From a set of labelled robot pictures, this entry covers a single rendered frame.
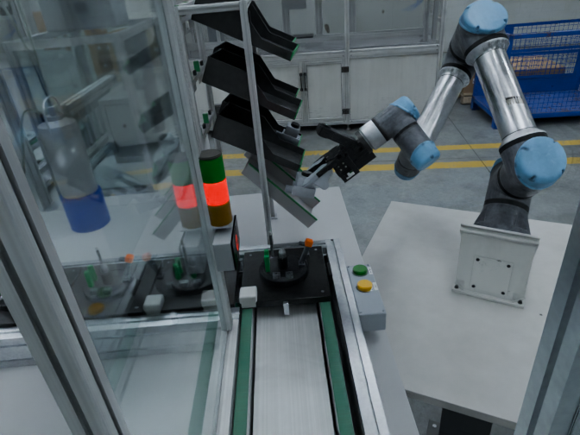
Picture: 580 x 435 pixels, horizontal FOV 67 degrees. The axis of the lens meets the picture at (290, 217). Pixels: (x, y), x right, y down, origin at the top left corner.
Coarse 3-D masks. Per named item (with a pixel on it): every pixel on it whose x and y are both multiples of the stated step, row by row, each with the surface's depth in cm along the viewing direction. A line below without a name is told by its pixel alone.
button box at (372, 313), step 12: (360, 276) 123; (372, 276) 122; (372, 288) 117; (360, 300) 114; (372, 300) 114; (360, 312) 110; (372, 312) 110; (384, 312) 110; (372, 324) 111; (384, 324) 111
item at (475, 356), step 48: (384, 240) 156; (432, 240) 154; (384, 288) 133; (432, 288) 131; (528, 288) 128; (432, 336) 115; (480, 336) 114; (528, 336) 112; (432, 384) 102; (480, 384) 101
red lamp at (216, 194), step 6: (204, 186) 89; (210, 186) 88; (216, 186) 88; (222, 186) 89; (210, 192) 89; (216, 192) 89; (222, 192) 89; (228, 192) 92; (210, 198) 89; (216, 198) 89; (222, 198) 90; (228, 198) 91; (210, 204) 90; (216, 204) 90; (222, 204) 90
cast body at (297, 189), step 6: (300, 174) 124; (306, 174) 123; (300, 180) 123; (288, 186) 125; (294, 186) 124; (300, 186) 124; (306, 186) 124; (312, 186) 126; (288, 192) 126; (294, 192) 125; (300, 192) 125; (306, 192) 125; (312, 192) 125; (312, 198) 125
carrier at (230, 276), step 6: (234, 270) 128; (228, 276) 126; (234, 276) 125; (228, 282) 123; (234, 282) 123; (228, 288) 121; (234, 288) 121; (228, 294) 119; (234, 294) 118; (234, 300) 116; (234, 306) 116
